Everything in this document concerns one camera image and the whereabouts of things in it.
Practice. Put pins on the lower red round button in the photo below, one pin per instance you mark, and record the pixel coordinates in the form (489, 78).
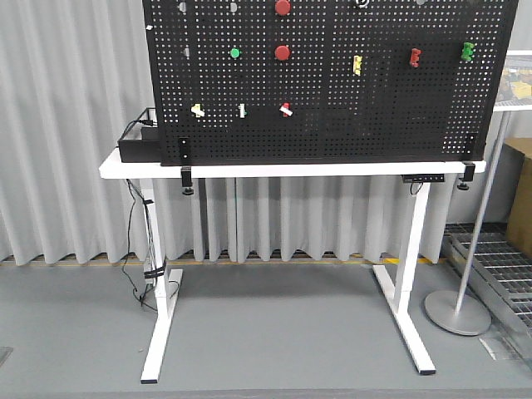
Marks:
(282, 53)

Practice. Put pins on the upper red round button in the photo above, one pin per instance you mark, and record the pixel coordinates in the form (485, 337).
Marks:
(282, 7)

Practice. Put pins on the left black table clamp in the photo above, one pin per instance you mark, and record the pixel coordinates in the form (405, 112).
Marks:
(185, 166)

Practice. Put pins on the black perforated pegboard panel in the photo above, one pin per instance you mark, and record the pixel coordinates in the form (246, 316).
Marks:
(392, 112)

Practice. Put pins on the black table clamp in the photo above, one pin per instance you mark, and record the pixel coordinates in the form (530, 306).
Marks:
(467, 160)
(185, 166)

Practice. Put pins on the red rotary switch lower right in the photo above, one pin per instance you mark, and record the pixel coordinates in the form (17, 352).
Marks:
(285, 109)

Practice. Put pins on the red round button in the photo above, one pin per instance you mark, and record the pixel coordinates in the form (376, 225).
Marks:
(282, 7)
(282, 53)

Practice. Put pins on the white standing desk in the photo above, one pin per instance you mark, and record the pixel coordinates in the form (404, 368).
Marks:
(396, 290)

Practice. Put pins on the green toggle switch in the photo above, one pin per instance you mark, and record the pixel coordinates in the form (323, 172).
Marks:
(468, 51)

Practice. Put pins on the green rotary switch lower middle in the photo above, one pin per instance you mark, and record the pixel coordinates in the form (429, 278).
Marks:
(242, 111)

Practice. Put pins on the brown cardboard box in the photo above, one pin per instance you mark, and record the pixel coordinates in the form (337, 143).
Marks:
(518, 230)

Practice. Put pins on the black open metal box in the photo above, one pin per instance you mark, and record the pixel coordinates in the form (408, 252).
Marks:
(138, 143)

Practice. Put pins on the right black table clamp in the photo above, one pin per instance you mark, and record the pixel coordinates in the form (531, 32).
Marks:
(467, 160)

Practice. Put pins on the metal floor grating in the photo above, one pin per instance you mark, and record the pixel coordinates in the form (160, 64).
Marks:
(501, 280)

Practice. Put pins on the black desk control panel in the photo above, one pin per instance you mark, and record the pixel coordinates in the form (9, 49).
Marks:
(423, 178)

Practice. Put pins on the yellow rotary switch lower left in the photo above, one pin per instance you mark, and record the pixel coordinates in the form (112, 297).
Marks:
(197, 110)

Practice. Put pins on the grey round-base stand pole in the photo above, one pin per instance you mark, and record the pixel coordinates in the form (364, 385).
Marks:
(457, 312)

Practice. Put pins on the red toggle switch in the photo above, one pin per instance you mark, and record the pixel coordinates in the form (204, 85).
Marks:
(415, 57)

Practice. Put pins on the grey curtain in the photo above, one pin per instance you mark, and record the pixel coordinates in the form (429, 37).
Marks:
(73, 74)

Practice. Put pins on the yellow toggle switch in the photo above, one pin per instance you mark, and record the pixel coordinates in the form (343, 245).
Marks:
(357, 65)

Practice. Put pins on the green round button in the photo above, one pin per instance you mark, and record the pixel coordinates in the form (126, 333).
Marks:
(235, 53)

